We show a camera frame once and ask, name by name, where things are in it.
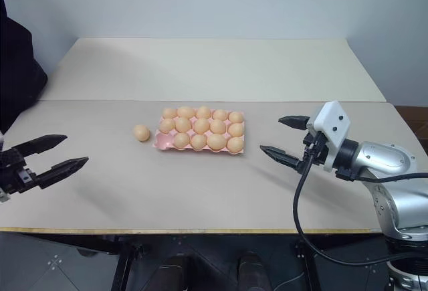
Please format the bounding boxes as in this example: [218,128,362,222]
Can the pink egg carton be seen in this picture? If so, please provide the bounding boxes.
[152,108,247,156]

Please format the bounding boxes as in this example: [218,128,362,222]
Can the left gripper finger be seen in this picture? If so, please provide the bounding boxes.
[34,156,90,190]
[13,134,68,159]

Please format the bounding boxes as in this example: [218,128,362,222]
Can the short black arm cable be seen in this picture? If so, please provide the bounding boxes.
[335,167,428,183]

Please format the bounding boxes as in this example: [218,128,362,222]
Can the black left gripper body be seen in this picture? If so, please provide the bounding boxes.
[0,147,43,196]

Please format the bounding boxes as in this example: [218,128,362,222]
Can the long black looping wrist cable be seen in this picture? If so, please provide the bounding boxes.
[292,157,428,267]

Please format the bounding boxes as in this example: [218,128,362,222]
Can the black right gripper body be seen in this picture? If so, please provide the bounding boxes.
[302,124,331,172]

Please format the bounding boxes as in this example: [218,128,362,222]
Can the black fabric bulk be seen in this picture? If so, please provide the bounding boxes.
[0,0,49,135]

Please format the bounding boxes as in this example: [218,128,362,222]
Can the black table leg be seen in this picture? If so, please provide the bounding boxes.
[293,237,318,291]
[112,235,145,291]

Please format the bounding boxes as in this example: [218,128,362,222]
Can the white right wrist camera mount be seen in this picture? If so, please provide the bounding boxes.
[306,100,352,173]

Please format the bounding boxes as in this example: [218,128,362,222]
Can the dark rounded shape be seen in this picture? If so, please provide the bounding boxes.
[163,255,190,291]
[237,252,265,291]

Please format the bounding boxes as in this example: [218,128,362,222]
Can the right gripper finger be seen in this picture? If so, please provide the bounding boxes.
[278,114,311,131]
[259,144,306,175]

